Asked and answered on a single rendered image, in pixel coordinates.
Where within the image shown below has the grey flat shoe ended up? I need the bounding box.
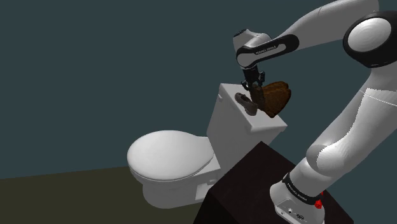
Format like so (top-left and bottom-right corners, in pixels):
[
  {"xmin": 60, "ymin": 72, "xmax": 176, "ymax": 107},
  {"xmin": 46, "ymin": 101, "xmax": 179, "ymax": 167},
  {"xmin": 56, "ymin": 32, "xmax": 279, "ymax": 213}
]
[{"xmin": 234, "ymin": 92, "xmax": 259, "ymax": 116}]

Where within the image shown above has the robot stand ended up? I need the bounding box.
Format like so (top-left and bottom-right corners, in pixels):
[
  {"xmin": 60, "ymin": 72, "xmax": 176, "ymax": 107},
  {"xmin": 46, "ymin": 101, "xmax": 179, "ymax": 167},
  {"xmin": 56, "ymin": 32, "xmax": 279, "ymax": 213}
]
[{"xmin": 193, "ymin": 141, "xmax": 354, "ymax": 224}]

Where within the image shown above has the white toilet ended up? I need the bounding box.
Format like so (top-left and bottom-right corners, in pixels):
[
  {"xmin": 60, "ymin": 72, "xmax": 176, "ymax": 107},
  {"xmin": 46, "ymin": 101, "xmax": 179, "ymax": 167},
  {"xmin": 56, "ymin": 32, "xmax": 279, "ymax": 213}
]
[{"xmin": 127, "ymin": 82, "xmax": 288, "ymax": 209}]

